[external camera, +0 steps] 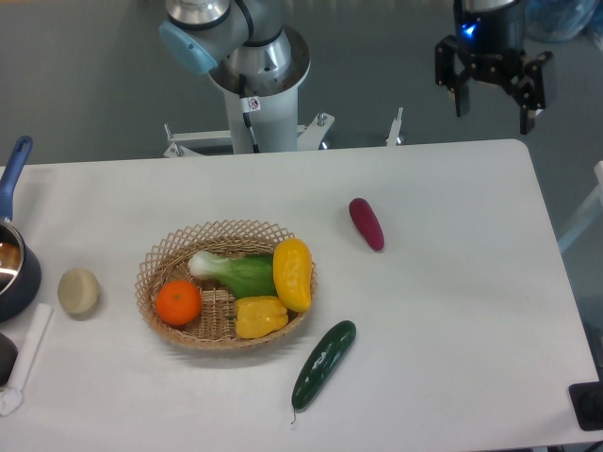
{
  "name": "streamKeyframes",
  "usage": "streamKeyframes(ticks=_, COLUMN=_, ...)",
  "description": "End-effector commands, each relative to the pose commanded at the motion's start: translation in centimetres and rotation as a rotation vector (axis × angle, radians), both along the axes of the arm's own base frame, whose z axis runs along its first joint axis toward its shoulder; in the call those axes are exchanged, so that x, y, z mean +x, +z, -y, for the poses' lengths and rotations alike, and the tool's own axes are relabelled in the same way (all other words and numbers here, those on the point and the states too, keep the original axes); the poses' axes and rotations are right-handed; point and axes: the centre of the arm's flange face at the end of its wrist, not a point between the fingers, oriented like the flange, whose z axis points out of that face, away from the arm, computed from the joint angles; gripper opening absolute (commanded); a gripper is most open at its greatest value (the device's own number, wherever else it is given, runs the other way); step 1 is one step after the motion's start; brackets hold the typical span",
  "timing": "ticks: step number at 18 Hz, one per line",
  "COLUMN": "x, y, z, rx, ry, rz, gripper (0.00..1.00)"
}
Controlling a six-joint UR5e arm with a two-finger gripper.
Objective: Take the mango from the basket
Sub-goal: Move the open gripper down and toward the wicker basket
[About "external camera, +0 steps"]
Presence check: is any yellow bell pepper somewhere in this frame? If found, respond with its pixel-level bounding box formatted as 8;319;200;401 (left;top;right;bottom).
235;296;288;339

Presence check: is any blue plastic bag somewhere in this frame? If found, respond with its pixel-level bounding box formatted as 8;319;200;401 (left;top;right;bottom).
525;0;599;42

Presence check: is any beige round potato half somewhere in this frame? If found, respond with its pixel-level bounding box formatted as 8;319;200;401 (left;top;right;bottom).
57;267;100;315

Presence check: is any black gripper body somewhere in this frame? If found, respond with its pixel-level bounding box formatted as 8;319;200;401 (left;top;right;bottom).
453;1;530;86

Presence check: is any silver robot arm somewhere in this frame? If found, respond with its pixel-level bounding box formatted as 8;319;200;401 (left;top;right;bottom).
159;1;556;156

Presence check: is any woven wicker basket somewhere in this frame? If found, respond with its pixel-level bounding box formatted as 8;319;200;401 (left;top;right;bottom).
136;220;307;350

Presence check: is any black device at table corner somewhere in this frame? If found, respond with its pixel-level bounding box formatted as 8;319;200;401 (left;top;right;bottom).
568;381;603;431

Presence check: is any black object at left edge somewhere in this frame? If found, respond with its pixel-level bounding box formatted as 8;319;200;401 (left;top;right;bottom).
0;333;18;387

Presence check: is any white handled utensil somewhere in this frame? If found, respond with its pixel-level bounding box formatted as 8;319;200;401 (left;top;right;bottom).
1;303;53;417

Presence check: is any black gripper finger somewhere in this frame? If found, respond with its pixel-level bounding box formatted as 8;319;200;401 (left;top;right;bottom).
503;51;557;135
434;35;470;118

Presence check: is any purple sweet potato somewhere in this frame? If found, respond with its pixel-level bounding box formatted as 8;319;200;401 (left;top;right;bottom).
349;198;385;252

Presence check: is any dark blue saucepan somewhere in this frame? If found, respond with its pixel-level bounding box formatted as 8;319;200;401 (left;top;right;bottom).
1;136;41;322

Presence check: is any white frame at right edge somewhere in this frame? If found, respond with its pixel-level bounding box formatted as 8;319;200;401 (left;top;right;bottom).
558;161;602;253

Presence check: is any orange fruit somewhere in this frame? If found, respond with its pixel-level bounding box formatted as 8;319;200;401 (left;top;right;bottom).
155;280;203;327

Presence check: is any yellow mango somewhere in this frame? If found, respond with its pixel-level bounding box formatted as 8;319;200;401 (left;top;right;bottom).
272;237;313;313

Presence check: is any white metal robot stand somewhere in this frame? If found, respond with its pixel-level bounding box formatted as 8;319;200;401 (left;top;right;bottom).
162;106;405;159

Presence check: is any green bok choy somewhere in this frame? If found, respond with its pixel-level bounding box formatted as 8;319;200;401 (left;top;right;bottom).
188;250;277;299

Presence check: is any green cucumber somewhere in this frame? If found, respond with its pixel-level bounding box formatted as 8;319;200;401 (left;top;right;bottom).
290;319;357;425

